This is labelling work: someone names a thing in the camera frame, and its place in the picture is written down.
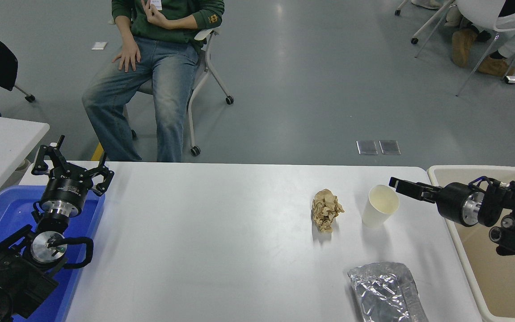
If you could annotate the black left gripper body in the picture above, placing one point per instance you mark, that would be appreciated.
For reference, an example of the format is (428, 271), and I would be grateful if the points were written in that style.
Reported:
(64, 190)

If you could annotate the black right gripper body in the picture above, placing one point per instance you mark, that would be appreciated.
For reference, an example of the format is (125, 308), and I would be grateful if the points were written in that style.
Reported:
(452, 201)

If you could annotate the white paper cup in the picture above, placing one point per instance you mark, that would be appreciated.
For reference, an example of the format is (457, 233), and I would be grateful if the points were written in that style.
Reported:
(376, 214)

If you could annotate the tan paper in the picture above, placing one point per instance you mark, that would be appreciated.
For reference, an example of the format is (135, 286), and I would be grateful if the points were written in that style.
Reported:
(327, 210)

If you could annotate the silver foil tray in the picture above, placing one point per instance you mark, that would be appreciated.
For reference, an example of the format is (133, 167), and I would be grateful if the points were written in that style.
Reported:
(382, 290)

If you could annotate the blue badge card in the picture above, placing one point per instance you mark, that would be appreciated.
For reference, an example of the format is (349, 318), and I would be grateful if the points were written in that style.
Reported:
(155, 4)

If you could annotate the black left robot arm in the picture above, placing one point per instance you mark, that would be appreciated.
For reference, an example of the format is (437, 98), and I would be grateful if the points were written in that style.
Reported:
(11, 277)

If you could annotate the person's right hand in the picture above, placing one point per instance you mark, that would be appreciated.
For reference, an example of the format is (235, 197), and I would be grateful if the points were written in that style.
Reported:
(128, 56)

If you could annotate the person's left hand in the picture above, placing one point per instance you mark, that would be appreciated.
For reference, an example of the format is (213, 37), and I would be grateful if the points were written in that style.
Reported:
(154, 18)

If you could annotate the silver floor plate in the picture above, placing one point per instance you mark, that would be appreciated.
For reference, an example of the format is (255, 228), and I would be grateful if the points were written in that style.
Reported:
(389, 147)
(367, 147)

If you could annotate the blue plastic tray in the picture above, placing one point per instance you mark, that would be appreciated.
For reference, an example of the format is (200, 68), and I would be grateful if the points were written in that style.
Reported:
(7, 210)

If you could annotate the grey wheeled chair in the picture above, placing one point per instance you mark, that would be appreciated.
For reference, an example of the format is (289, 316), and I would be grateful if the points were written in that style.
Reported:
(23, 93)

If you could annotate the large pale plastic bin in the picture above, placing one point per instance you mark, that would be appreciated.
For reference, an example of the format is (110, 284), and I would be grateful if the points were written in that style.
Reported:
(508, 286)

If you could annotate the seated person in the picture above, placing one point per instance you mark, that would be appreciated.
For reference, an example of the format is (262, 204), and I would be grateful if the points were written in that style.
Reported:
(168, 89)

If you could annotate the person with tan boots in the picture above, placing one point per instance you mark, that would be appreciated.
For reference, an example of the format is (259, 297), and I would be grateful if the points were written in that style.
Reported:
(463, 44)

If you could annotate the white wheeled chair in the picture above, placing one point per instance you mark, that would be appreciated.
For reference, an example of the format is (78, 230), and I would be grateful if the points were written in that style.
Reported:
(208, 67)

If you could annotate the white shell chair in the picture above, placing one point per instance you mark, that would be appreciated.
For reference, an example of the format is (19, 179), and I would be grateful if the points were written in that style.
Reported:
(476, 11)

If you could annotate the white wheeled frame legs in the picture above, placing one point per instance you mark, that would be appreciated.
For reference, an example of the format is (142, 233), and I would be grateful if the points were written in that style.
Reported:
(414, 40)

